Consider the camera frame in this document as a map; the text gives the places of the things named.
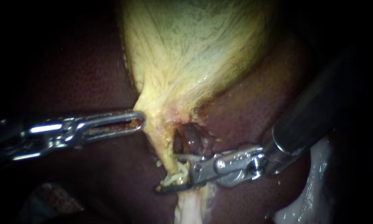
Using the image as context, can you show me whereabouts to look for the right arm instrument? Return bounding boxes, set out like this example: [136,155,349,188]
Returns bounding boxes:
[190,144,267,188]

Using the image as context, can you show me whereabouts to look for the right arm instrument jaw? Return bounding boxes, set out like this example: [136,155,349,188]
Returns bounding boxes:
[154,183,195,194]
[175,153,217,163]

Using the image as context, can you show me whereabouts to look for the left arm instrument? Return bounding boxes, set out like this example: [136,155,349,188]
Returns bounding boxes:
[0,115,87,163]

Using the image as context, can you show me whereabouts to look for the left arm instrument jaw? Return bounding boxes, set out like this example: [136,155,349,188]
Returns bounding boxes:
[76,110,147,143]

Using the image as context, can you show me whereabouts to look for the white clip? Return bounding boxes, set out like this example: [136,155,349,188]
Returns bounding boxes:
[159,161,190,187]

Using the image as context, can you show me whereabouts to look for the gallbladder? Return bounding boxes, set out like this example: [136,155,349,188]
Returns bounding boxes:
[117,0,283,147]

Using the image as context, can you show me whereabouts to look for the thin tube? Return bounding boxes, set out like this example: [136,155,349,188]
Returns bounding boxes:
[144,118,182,176]

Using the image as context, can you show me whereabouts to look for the pale fatty tissue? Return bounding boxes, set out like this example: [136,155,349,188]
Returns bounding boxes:
[272,136,335,224]
[173,186,219,224]

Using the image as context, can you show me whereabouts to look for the dark red liver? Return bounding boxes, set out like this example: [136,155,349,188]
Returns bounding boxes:
[0,18,339,224]

